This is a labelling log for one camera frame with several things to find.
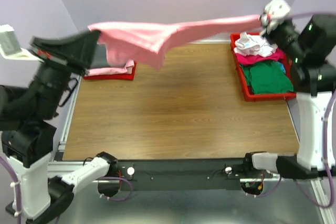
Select light pink t shirt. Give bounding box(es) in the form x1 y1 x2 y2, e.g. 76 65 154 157
88 15 261 69

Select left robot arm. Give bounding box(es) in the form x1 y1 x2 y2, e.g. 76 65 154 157
1 30 118 223

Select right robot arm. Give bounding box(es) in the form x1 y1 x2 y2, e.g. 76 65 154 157
243 13 335 180

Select magenta t shirt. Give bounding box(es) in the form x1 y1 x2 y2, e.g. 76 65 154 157
235 50 285 66

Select folded grey t shirt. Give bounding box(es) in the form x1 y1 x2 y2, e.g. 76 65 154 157
90 44 110 69

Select blue t shirt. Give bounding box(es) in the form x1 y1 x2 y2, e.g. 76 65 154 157
277 62 286 74

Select white t shirt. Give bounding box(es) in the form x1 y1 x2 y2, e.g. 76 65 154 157
234 32 278 58

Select green t shirt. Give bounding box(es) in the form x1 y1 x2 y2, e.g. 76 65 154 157
240 60 294 94

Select folded pink t shirt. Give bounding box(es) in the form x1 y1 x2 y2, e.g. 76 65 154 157
87 60 135 76

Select folded red t shirt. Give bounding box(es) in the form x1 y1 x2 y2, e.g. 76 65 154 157
83 61 137 80

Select red plastic bin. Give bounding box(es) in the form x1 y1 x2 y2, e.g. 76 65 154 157
230 33 296 102

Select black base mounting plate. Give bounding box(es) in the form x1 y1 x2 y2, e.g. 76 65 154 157
118 158 272 191

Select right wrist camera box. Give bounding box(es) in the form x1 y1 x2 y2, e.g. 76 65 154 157
259 0 291 29

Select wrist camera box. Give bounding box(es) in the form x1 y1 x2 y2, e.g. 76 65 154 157
1 24 42 62
259 0 291 29

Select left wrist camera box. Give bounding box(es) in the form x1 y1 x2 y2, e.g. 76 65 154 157
1 24 42 62

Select aluminium frame rail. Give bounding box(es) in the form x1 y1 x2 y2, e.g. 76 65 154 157
47 39 336 224

